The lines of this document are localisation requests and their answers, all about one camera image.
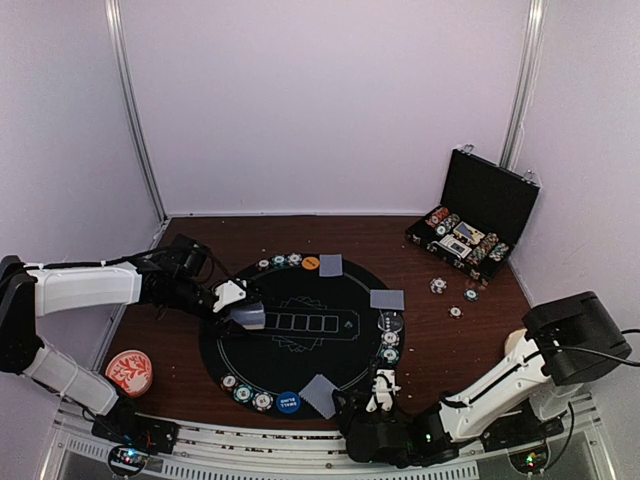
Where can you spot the clear round dealer button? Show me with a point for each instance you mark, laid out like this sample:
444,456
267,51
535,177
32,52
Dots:
390,321

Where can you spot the aluminium frame post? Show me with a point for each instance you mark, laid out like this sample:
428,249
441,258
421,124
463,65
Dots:
117,36
525,85

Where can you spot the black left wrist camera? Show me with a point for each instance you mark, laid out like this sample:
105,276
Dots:
186,256

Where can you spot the blue patterned card deck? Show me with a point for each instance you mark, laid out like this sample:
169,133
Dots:
251,316

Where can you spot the card dealt to big blind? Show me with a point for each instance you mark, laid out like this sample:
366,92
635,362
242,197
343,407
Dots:
331,265

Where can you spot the green chip row in case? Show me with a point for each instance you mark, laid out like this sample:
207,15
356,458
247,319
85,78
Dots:
447,224

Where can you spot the card deck in case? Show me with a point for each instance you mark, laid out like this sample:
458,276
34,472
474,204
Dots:
462,239

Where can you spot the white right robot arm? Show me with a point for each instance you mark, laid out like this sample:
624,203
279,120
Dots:
563,345

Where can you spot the black poker chip case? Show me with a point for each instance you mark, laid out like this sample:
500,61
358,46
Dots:
489,198

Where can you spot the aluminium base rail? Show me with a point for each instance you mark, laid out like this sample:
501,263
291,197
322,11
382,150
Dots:
209,451

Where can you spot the card dealt to dealer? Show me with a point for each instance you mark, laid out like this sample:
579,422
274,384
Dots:
385,299

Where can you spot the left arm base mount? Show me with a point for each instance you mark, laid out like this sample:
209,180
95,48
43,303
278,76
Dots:
136,438

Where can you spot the card dealt to small blind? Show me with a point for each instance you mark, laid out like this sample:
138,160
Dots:
318,393

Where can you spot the right chip rows in case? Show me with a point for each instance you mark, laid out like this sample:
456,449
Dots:
490,247

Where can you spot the red chip row in case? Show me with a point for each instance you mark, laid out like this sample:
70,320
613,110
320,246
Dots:
437,216

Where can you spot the yellow big blind button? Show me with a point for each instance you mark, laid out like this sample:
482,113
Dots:
310,263

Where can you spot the aluminium frame post right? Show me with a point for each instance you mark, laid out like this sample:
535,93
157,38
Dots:
525,85

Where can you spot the blue small blind button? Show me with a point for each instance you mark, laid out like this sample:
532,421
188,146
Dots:
288,403

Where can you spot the aluminium frame post left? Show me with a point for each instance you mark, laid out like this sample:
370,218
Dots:
117,36

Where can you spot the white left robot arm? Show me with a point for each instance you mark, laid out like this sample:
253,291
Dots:
32,291

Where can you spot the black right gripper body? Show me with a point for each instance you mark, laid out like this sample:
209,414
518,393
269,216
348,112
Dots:
355,411

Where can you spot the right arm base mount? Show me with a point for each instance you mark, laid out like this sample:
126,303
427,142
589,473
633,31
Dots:
524,437

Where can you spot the round black poker mat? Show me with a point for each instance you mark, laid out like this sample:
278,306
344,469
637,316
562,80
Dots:
314,325

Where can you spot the green poker chip stack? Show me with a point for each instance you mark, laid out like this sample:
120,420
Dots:
471,295

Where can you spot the red white patterned cup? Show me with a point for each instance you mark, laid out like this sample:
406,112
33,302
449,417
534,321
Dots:
132,371

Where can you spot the blue white chip stack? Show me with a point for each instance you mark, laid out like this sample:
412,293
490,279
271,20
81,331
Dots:
438,285

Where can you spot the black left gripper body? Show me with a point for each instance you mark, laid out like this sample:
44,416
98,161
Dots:
215,323

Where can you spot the round wooden coaster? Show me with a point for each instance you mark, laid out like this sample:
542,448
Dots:
512,341

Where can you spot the brown poker chip stack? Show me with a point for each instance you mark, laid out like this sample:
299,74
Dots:
455,312

